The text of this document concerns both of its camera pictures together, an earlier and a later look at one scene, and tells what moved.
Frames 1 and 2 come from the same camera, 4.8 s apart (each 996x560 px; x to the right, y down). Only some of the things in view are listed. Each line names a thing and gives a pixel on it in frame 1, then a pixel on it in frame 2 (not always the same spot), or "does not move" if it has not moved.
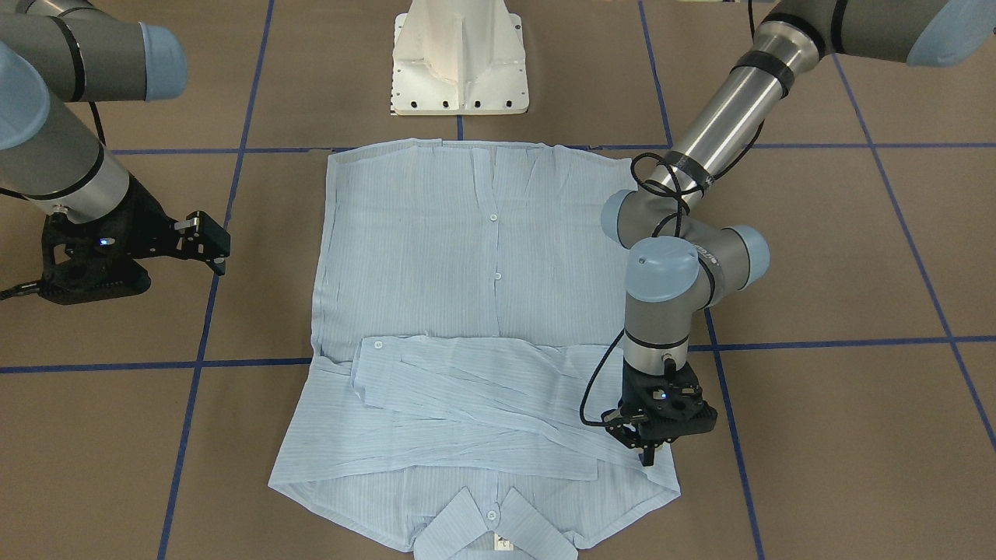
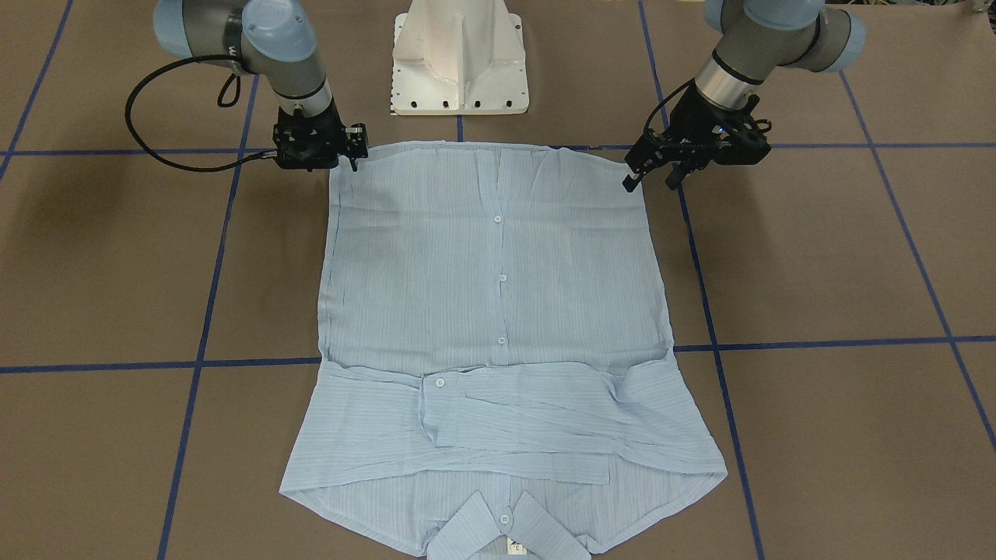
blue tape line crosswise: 132,364 does not move
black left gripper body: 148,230 -> 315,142
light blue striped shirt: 469,340 does not move
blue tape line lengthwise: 208,327 does not move
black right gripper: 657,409 -> 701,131
